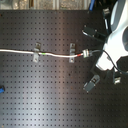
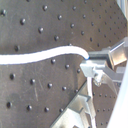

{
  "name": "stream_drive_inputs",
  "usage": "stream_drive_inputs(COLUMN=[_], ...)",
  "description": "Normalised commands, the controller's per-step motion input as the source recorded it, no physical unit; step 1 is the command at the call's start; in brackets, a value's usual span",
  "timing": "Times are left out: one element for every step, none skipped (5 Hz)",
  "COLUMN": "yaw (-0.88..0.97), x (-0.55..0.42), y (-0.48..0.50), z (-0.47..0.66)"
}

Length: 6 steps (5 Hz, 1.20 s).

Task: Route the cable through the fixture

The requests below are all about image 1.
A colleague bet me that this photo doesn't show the right metal cable clip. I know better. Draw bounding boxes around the right metal cable clip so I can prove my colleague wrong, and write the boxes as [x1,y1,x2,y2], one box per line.
[69,43,75,63]

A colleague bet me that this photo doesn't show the white cable with metal connector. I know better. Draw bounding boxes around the white cable with metal connector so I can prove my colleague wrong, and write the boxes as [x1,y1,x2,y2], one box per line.
[0,48,95,59]

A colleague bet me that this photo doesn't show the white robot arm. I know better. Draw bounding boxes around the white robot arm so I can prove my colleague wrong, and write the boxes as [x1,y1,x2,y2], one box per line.
[82,0,128,92]

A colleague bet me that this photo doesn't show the metal cable clip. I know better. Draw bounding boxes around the metal cable clip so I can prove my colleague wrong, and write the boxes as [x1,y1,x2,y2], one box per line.
[33,42,41,63]
[69,43,75,63]

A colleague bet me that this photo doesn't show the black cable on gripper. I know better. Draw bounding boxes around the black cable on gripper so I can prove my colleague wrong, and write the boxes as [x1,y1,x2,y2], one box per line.
[92,49,122,75]

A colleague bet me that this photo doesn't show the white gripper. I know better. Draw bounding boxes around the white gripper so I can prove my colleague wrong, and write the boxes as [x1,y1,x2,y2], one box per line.
[82,26,128,71]

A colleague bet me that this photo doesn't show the left metal cable clip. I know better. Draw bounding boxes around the left metal cable clip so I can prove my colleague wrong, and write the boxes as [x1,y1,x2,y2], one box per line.
[33,42,41,63]

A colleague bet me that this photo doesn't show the blue cable at top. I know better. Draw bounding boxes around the blue cable at top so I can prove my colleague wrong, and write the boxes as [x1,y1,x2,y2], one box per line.
[87,0,96,14]

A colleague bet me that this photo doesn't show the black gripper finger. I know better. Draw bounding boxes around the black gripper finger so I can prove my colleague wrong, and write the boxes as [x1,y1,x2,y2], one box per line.
[83,68,102,92]

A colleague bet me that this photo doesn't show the black perforated breadboard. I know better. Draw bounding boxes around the black perforated breadboard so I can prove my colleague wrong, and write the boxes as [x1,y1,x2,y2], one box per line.
[0,10,128,128]

